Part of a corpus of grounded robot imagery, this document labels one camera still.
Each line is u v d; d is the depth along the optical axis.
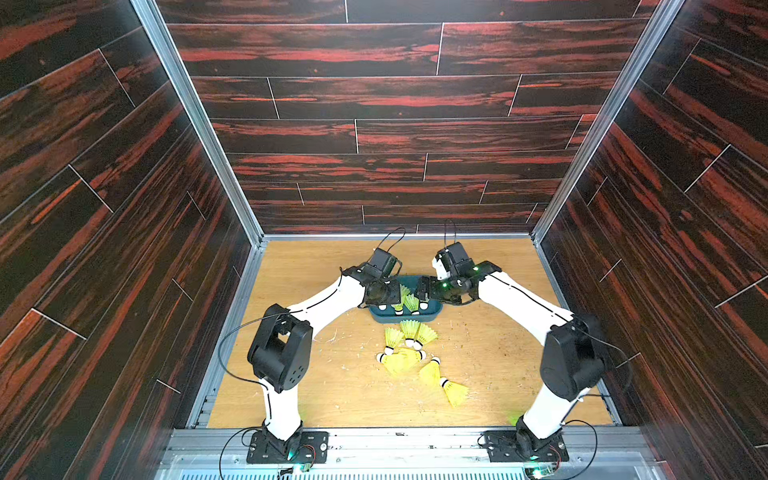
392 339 0.90
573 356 0.46
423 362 0.88
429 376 0.85
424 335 0.89
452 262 0.70
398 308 0.96
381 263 0.72
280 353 0.49
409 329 0.91
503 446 0.73
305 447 0.73
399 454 0.76
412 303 0.96
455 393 0.82
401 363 0.87
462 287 0.64
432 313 0.95
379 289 0.65
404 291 0.98
